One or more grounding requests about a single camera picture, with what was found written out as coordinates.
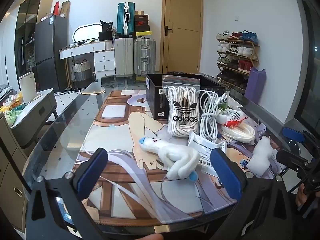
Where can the black framed glass door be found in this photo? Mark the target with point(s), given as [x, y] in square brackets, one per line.
[308, 67]

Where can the woven laundry basket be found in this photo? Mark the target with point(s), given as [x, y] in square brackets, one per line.
[81, 71]

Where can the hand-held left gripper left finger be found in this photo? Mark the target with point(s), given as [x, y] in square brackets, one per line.
[92, 170]

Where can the dark grey fridge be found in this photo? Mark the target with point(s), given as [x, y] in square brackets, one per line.
[50, 50]

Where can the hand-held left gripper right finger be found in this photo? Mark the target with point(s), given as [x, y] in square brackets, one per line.
[225, 172]

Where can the silver suitcase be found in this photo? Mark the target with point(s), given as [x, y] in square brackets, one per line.
[145, 57]

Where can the wooden shoe rack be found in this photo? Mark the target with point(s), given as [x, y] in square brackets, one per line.
[253, 61]

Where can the person's right hand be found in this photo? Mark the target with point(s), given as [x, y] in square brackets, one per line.
[298, 196]

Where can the red black shoe box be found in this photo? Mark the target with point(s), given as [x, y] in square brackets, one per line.
[142, 26]

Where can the black tote bag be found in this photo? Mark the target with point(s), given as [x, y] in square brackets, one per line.
[105, 35]

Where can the brown cardboard box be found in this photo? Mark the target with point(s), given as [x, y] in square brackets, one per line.
[140, 12]

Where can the red flat box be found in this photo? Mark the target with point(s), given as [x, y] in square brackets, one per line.
[57, 8]

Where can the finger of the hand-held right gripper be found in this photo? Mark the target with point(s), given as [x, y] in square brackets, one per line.
[292, 134]
[287, 156]

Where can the black yellow shoe box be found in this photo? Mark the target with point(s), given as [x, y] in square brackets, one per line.
[143, 35]

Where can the teal suitcase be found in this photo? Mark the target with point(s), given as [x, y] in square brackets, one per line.
[125, 20]

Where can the white printed packet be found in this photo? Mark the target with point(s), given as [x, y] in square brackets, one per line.
[200, 147]

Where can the purple bag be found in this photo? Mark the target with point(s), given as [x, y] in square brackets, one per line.
[255, 87]

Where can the black glass cabinet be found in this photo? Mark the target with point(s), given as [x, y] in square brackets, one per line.
[27, 17]

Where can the white dressing table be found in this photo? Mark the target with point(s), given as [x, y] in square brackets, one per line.
[105, 60]

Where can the white standing appliance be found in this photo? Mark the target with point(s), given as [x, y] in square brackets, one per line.
[27, 87]

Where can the white foam block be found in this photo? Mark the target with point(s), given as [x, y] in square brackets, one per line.
[260, 157]

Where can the wooden door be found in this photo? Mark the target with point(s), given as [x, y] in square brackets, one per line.
[185, 42]

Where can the beige drawer cabinet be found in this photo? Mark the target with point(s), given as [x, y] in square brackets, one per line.
[11, 180]

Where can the white plush toy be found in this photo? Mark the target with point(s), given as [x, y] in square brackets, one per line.
[180, 160]

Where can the oval mirror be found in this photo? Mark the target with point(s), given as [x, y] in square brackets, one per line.
[86, 32]

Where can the green white small packet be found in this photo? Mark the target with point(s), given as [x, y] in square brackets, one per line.
[223, 101]

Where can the printed desk mat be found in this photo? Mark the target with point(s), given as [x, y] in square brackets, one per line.
[120, 140]

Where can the white suitcase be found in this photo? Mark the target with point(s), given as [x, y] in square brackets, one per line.
[123, 57]

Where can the black storage box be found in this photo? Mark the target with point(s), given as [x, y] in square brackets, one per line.
[156, 97]

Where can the colourful cloth pile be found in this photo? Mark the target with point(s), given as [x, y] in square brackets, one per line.
[11, 112]

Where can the bag of striped white shoelaces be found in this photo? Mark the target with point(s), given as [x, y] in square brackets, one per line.
[181, 120]

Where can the person's left hand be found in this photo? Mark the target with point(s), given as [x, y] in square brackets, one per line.
[151, 237]

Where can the shoe rack with shoes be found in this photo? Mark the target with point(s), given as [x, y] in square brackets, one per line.
[237, 50]

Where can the grey side table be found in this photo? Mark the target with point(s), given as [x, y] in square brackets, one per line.
[35, 115]

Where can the flat cardboard carton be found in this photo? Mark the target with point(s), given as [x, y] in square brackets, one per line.
[65, 8]

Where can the red label white packet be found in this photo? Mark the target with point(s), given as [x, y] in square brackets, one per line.
[232, 116]

